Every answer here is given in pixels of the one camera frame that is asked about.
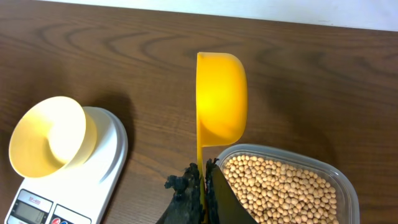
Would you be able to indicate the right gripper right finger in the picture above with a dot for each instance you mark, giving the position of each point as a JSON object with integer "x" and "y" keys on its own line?
{"x": 223, "y": 206}

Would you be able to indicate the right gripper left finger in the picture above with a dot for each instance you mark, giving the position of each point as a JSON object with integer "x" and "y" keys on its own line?
{"x": 185, "y": 206}

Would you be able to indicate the yellow measuring scoop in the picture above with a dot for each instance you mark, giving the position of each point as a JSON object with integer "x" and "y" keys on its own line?
{"x": 221, "y": 106}

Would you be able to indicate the pale yellow bowl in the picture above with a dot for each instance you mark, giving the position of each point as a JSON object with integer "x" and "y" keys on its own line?
{"x": 54, "y": 135}

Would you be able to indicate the white digital kitchen scale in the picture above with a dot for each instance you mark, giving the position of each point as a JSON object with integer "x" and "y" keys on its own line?
{"x": 81, "y": 194}

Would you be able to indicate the soybeans in container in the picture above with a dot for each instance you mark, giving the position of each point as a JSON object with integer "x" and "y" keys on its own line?
{"x": 275, "y": 192}

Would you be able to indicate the clear plastic container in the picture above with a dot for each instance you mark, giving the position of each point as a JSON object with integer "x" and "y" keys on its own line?
{"x": 347, "y": 199}

